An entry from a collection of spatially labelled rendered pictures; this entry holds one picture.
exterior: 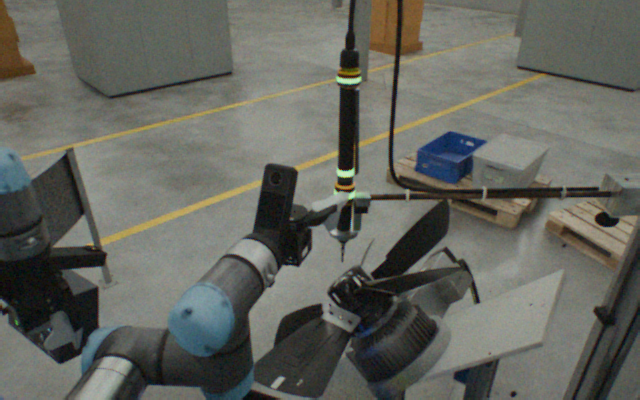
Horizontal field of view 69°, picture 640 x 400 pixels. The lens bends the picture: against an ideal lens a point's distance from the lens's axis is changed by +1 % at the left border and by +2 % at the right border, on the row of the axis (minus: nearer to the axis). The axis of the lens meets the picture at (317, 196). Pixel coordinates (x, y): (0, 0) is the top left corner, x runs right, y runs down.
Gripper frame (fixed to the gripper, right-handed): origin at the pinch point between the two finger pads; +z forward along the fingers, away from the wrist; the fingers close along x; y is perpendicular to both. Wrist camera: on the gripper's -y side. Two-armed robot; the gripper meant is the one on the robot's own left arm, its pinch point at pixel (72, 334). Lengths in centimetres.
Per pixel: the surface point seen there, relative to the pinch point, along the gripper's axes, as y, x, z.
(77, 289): -17.1, -34.0, 18.9
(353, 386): -46, 32, 41
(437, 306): -78, 41, 34
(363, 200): -52, 29, -11
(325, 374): -33, 32, 23
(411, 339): -56, 42, 27
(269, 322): -127, -67, 143
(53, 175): -80, -171, 53
